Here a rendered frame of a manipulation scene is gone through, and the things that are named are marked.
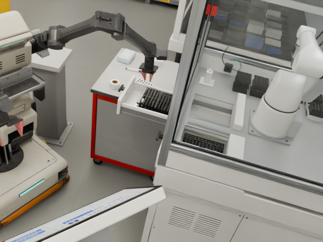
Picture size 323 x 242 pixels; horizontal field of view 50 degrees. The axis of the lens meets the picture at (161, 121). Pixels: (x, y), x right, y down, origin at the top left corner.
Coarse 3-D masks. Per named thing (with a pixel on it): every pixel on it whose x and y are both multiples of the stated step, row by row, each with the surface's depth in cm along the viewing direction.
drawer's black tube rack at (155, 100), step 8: (144, 96) 209; (152, 96) 210; (160, 96) 211; (168, 96) 213; (144, 104) 208; (152, 104) 204; (160, 104) 205; (168, 104) 207; (160, 112) 204; (168, 112) 205
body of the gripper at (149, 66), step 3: (147, 60) 200; (150, 60) 199; (153, 60) 200; (144, 63) 202; (147, 63) 200; (150, 63) 200; (153, 63) 201; (141, 66) 204; (144, 66) 203; (147, 66) 201; (150, 66) 201; (153, 66) 203; (156, 66) 205; (144, 69) 202; (147, 69) 202; (150, 69) 202; (153, 69) 202; (156, 69) 203
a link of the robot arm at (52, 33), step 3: (45, 30) 175; (48, 30) 175; (51, 30) 173; (54, 30) 173; (45, 33) 175; (48, 33) 175; (51, 33) 173; (54, 33) 173; (45, 36) 174; (48, 36) 174; (51, 36) 173; (54, 36) 173; (45, 39) 174; (48, 39) 174; (51, 39) 173; (54, 39) 172; (45, 42) 177
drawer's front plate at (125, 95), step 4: (132, 76) 218; (132, 80) 215; (128, 84) 211; (132, 84) 217; (124, 88) 207; (128, 88) 209; (132, 88) 221; (124, 92) 204; (128, 92) 212; (120, 96) 200; (124, 96) 205; (128, 96) 216; (120, 100) 198; (124, 100) 208; (120, 104) 200; (120, 108) 203; (120, 112) 206
